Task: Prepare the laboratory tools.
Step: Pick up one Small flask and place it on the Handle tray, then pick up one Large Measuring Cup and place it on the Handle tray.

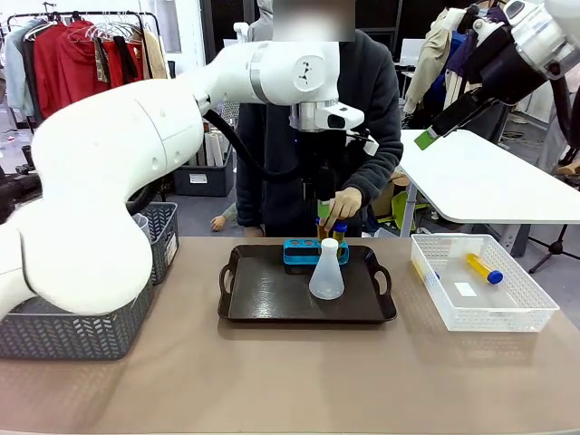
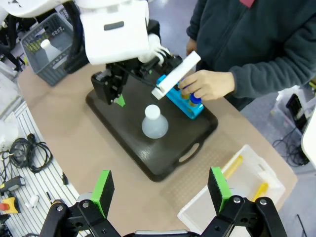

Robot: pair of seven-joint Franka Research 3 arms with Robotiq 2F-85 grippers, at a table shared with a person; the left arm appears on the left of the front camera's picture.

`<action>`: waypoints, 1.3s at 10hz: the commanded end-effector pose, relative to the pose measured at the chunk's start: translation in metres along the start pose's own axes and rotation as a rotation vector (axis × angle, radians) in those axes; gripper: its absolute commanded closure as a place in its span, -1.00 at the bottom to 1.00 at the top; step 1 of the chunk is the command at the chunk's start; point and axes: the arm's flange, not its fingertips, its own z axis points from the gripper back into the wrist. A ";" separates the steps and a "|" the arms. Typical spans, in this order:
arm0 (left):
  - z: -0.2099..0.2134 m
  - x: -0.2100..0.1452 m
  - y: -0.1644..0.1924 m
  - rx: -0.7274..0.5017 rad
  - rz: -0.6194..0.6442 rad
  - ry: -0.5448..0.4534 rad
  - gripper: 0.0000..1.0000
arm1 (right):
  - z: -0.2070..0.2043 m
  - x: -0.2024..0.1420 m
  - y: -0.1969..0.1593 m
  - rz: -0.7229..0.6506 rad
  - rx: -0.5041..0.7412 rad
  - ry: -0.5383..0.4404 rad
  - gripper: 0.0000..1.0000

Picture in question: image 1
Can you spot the bright green plastic object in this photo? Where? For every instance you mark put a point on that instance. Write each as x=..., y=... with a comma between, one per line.
x=402, y=206

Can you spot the dark grey storage bin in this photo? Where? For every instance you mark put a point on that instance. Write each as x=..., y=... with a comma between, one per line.
x=213, y=181

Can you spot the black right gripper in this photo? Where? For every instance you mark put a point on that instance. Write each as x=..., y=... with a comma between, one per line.
x=503, y=68

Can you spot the red hanging hoodie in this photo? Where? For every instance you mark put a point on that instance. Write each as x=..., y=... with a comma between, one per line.
x=79, y=59

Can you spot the person in dark fleece jacket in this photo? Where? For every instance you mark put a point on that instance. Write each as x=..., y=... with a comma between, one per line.
x=272, y=190

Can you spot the person's left forearm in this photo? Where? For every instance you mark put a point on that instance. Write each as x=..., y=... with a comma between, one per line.
x=376, y=176

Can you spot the black metal clothes rack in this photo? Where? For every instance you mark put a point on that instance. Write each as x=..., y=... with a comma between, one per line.
x=127, y=13

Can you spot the white paper roll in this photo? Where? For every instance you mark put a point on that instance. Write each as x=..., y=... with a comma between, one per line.
x=209, y=149
x=219, y=149

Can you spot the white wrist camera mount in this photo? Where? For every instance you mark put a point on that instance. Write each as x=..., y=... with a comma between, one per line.
x=364, y=144
x=478, y=20

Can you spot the beige coat on mannequin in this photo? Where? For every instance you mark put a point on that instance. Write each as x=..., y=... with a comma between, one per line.
x=430, y=59

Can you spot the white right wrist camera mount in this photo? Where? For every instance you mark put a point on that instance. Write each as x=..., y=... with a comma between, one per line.
x=478, y=20

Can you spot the bare white mannequin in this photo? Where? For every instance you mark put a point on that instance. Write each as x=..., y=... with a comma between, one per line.
x=241, y=31

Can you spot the blue test tube rack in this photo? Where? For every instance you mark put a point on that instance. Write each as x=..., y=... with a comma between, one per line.
x=294, y=260

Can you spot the pale grey hanging jacket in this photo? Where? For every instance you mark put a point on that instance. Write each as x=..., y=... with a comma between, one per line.
x=16, y=68

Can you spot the white table with metal legs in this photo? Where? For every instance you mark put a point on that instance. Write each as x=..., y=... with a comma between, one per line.
x=476, y=181

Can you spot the navy purple hanging garment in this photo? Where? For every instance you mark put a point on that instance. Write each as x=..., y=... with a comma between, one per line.
x=460, y=59

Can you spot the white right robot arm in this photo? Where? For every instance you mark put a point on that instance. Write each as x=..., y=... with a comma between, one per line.
x=544, y=31

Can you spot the person's left hand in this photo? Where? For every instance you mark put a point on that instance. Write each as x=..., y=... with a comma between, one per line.
x=346, y=206

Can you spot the long red hanging dress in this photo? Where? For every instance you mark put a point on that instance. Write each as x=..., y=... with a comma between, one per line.
x=120, y=63

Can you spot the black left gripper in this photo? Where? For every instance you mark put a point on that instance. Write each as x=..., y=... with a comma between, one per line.
x=325, y=181

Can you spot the dark brown serving tray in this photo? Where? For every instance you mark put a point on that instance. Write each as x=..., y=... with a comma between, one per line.
x=272, y=299

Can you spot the patterned grey table cloth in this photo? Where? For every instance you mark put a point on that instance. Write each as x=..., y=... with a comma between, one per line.
x=230, y=111

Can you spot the translucent white conical flask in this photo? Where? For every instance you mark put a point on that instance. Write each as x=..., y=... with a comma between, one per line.
x=326, y=281

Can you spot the mannequin in grey hoodie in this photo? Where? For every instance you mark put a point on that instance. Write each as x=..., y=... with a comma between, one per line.
x=260, y=27

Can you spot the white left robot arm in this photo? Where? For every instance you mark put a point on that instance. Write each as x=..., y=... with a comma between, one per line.
x=113, y=149

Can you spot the brown cardboard box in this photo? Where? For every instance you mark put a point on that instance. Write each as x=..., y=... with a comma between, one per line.
x=385, y=199

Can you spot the grey plastic lattice basket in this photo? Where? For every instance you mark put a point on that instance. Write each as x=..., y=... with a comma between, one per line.
x=68, y=337

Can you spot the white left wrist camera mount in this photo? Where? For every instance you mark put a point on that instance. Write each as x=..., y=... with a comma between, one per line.
x=364, y=144

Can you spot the white plastic lattice basket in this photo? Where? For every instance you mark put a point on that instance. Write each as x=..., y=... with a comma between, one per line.
x=494, y=317

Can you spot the grey basket with white label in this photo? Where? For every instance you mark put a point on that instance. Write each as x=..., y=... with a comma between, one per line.
x=163, y=244

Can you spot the red hanging coat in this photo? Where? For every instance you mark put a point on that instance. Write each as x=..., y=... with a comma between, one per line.
x=47, y=68

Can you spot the beige hanging garment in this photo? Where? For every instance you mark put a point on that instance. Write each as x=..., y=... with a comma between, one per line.
x=154, y=54

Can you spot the black tripod stand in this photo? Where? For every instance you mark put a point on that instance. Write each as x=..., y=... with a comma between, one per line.
x=556, y=248

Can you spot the child doll in green top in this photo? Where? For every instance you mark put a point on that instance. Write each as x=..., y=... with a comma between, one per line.
x=218, y=222

